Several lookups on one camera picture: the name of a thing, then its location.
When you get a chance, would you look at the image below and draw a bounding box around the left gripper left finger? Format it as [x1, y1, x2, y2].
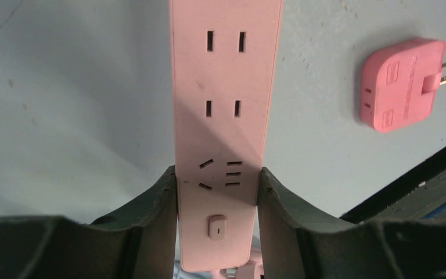
[0, 167, 177, 278]

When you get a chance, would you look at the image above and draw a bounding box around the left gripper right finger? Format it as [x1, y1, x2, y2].
[257, 168, 446, 278]

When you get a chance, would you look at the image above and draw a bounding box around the pink flat adapter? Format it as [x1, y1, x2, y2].
[360, 37, 446, 133]

